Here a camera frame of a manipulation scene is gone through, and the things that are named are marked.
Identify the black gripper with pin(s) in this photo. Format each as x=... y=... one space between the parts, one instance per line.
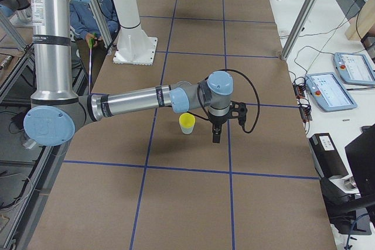
x=217 y=120

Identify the yellow plastic cup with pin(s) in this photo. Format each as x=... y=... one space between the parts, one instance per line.
x=187 y=120

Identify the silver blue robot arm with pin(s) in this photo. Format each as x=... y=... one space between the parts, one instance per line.
x=57 y=112

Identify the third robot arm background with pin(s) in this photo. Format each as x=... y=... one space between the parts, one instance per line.
x=19 y=7

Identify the green plastic cup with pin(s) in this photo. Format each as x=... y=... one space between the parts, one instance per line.
x=187 y=130

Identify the black box with label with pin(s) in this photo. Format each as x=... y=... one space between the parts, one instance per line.
x=326 y=158

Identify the near teach pendant tablet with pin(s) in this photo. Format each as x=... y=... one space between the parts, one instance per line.
x=328 y=92

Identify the teach pendant tablet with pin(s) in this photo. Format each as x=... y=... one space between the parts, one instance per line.
x=328 y=92
x=354 y=68

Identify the black monitor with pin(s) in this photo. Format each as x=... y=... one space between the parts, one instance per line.
x=360 y=155

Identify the far teach pendant tablet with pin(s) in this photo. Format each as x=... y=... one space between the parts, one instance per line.
x=354 y=68

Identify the green tape measure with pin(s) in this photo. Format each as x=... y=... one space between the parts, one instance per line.
x=91 y=40

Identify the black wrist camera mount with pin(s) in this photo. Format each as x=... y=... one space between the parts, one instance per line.
x=238 y=110

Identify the white pedestal column base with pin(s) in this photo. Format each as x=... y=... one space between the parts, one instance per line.
x=133 y=44

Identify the aluminium frame post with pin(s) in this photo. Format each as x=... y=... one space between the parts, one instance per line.
x=297 y=28

